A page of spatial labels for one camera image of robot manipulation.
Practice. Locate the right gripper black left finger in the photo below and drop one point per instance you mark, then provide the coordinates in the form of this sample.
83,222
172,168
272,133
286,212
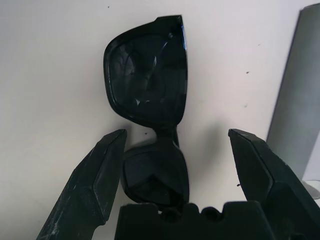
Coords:
87,190

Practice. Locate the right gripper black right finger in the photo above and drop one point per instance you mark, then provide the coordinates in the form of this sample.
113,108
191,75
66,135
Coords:
275,185

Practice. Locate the grey glasses case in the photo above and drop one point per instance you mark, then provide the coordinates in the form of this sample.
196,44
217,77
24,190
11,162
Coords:
295,100

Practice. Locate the black sunglasses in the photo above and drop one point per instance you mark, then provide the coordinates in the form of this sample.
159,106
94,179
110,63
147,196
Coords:
150,75

